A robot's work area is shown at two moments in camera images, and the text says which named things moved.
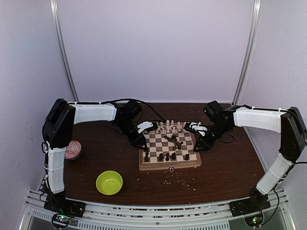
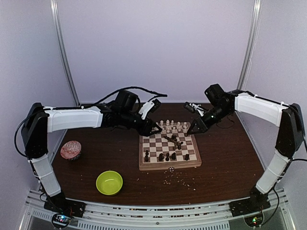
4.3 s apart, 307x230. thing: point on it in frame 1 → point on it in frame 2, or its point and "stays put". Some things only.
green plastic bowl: [109, 182] stays put
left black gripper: [135, 141] → [145, 130]
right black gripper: [206, 144] → [202, 125]
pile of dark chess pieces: [177, 144] stays put
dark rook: [187, 157] stays put
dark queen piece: [161, 157] stays put
